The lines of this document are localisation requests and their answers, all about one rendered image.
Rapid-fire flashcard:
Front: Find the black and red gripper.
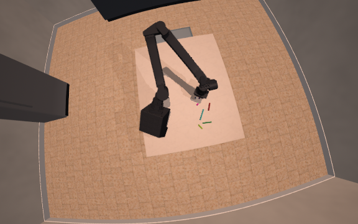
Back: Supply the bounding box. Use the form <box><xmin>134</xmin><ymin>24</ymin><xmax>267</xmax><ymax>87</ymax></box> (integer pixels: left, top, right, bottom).
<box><xmin>194</xmin><ymin>86</ymin><xmax>209</xmax><ymax>99</ymax></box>

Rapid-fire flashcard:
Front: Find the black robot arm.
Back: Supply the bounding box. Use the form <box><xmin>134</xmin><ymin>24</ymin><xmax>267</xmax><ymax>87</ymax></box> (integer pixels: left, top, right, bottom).
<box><xmin>143</xmin><ymin>21</ymin><xmax>218</xmax><ymax>114</ymax></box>

